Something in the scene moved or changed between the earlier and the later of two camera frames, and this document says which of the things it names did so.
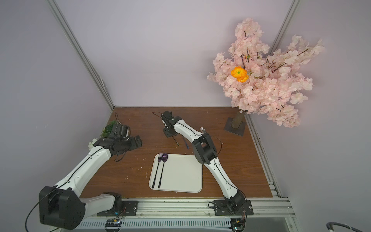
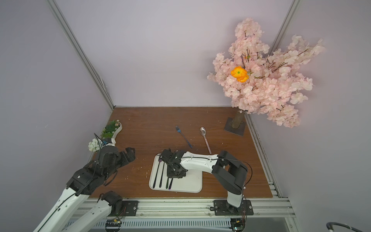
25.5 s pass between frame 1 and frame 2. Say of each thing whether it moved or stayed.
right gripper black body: moved
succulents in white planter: stayed
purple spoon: stayed
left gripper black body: moved
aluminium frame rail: stayed
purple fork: stayed
